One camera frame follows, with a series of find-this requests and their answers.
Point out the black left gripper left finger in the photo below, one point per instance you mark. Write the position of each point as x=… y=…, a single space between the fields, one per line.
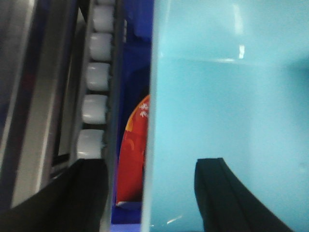
x=74 y=202

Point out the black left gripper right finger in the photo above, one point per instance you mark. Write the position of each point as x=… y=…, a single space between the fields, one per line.
x=226 y=204

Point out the light blue plastic bin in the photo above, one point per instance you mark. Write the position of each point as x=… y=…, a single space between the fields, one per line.
x=229 y=79

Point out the dark blue bin lower middle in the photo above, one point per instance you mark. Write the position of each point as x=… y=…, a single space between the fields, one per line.
x=135 y=80

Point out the red snack package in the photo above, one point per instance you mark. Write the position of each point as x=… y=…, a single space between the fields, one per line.
x=132 y=156

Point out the white roller track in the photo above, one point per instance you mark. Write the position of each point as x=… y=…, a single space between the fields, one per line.
x=91 y=116

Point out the stainless steel shelf rail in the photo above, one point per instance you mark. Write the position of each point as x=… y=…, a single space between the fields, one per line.
x=36 y=38

